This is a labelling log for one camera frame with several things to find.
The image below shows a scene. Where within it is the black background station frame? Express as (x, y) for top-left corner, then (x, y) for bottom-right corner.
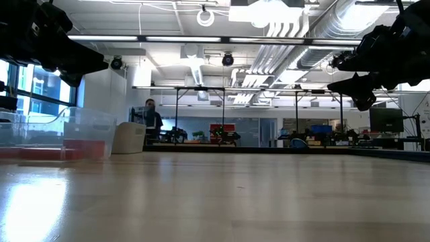
(174, 86), (226, 146)
(294, 89), (344, 145)

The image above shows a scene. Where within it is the black background robot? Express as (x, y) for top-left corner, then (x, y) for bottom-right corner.
(210, 126), (241, 146)
(331, 129), (362, 145)

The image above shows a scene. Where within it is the silver ventilation duct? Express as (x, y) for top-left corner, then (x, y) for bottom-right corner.
(295, 0), (392, 70)

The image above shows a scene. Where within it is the person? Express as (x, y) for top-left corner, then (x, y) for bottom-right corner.
(144, 97), (165, 144)

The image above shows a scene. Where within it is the red cube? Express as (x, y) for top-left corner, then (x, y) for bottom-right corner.
(62, 139), (107, 159)

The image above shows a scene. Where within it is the black monitor stand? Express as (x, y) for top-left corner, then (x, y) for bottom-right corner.
(402, 113), (423, 149)

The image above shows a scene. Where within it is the white translucent plastic bin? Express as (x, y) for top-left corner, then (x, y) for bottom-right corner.
(111, 121), (147, 155)

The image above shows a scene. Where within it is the bright window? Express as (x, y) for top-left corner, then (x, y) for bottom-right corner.
(0, 60), (73, 117)

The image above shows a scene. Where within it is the dark monitor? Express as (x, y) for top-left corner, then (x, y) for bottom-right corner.
(0, 95), (18, 112)

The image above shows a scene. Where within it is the white wall poster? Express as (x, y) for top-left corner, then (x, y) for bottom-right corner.
(419, 100), (430, 139)

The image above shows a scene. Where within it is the black round ceiling fixture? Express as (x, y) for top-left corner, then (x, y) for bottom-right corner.
(110, 56), (124, 71)
(221, 52), (235, 67)

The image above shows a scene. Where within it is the blue round object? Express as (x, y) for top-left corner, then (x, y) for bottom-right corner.
(289, 137), (308, 149)

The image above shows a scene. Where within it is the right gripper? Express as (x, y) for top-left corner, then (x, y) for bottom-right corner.
(327, 23), (430, 112)

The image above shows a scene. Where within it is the ceiling light strip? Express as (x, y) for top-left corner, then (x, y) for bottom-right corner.
(310, 39), (362, 46)
(69, 35), (138, 42)
(144, 36), (222, 43)
(230, 36), (305, 44)

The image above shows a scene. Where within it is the black ceiling camera cluster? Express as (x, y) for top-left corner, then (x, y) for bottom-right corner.
(329, 50), (357, 68)

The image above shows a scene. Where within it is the black aluminium table frame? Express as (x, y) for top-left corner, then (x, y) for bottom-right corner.
(144, 143), (430, 162)

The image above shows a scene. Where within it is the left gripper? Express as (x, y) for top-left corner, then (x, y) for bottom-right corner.
(0, 13), (109, 88)

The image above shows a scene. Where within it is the large black monitor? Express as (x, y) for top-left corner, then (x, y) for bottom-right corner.
(369, 106), (404, 134)

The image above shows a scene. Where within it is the white coiled cable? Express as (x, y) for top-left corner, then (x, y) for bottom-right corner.
(196, 9), (216, 28)

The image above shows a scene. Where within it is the clear plastic bin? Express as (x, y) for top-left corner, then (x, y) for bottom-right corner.
(0, 106), (118, 161)

